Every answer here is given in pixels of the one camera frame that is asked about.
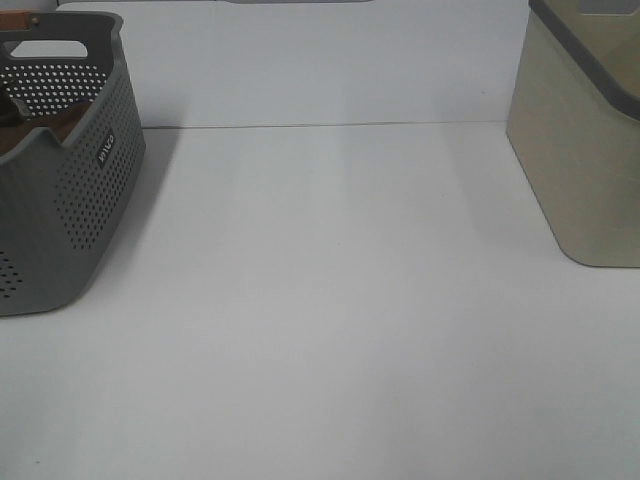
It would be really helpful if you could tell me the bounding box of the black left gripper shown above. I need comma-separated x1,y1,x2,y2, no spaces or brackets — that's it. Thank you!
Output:
0,89,27,130

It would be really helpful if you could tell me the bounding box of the brown towel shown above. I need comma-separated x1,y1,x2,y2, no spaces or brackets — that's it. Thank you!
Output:
1,102,91,155

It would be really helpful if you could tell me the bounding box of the grey perforated plastic basket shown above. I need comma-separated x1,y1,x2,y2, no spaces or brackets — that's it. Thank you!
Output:
1,11,146,316

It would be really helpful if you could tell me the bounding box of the beige bin with grey rim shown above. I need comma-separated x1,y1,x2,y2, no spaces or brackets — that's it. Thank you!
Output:
506,1,639,268

